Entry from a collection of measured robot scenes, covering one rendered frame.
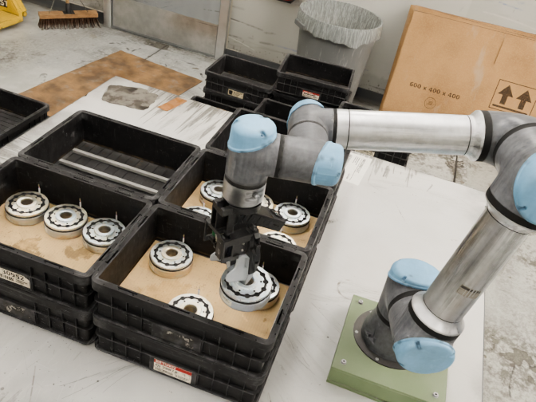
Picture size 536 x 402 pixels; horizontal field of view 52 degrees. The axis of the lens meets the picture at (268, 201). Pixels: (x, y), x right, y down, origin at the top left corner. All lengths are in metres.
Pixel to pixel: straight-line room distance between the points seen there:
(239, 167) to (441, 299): 0.47
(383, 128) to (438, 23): 2.97
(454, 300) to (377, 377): 0.32
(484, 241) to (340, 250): 0.74
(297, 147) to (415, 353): 0.49
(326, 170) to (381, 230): 0.95
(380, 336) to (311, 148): 0.59
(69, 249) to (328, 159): 0.74
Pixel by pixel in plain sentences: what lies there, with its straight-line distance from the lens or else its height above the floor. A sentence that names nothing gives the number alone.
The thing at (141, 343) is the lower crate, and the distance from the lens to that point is 1.27.
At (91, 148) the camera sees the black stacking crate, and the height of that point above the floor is 0.83.
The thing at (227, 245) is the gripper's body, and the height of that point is 1.12.
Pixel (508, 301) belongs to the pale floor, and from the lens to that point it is 2.97.
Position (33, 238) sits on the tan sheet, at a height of 0.83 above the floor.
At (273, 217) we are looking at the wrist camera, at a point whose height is 1.13.
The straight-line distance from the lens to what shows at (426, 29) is 3.99.
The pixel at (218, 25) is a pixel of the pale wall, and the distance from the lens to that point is 4.52.
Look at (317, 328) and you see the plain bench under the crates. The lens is 1.47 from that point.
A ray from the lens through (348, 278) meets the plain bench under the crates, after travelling 1.63.
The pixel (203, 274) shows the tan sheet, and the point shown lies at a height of 0.83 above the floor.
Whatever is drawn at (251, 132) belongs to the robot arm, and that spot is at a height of 1.35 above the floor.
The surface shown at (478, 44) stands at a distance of 4.01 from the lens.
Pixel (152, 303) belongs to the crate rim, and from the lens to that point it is 1.15.
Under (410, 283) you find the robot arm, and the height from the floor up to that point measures 0.99.
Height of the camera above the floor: 1.78
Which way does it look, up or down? 36 degrees down
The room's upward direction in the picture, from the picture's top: 11 degrees clockwise
